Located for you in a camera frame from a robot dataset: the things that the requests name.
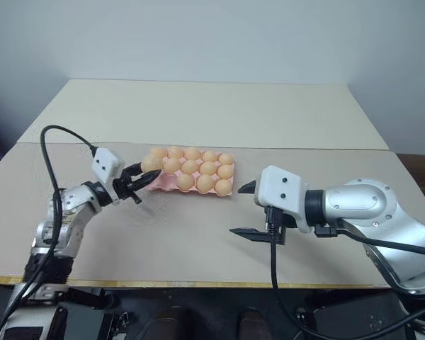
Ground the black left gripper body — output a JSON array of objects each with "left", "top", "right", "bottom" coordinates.
[{"left": 112, "top": 174, "right": 143, "bottom": 206}]

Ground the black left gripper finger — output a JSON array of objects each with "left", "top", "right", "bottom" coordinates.
[
  {"left": 130, "top": 170, "right": 162, "bottom": 188},
  {"left": 120, "top": 161, "right": 143, "bottom": 180}
]

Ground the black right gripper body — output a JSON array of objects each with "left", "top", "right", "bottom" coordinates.
[{"left": 263, "top": 205, "right": 298, "bottom": 246}]

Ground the pink egg carton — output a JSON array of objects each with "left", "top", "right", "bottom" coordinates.
[{"left": 144, "top": 152, "right": 236, "bottom": 198}]

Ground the dark brown rounded shape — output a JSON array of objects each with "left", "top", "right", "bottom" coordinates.
[
  {"left": 153, "top": 307, "right": 189, "bottom": 340},
  {"left": 236, "top": 307, "right": 271, "bottom": 340}
]

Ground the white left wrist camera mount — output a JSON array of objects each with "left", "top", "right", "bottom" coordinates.
[{"left": 91, "top": 147, "right": 125, "bottom": 186}]

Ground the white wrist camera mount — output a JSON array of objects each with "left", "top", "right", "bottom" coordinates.
[
  {"left": 91, "top": 147, "right": 125, "bottom": 186},
  {"left": 253, "top": 164, "right": 311, "bottom": 234}
]

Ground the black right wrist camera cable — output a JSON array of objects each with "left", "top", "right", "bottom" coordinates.
[{"left": 263, "top": 206, "right": 425, "bottom": 338}]

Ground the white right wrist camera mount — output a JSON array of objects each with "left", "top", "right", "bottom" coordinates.
[{"left": 253, "top": 164, "right": 311, "bottom": 234}]

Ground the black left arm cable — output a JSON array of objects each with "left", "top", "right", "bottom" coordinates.
[{"left": 0, "top": 124, "right": 99, "bottom": 340}]

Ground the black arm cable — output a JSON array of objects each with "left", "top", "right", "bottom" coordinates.
[
  {"left": 0, "top": 124, "right": 99, "bottom": 340},
  {"left": 313, "top": 218, "right": 425, "bottom": 259}
]

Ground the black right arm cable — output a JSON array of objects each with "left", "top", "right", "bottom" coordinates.
[{"left": 313, "top": 218, "right": 425, "bottom": 259}]

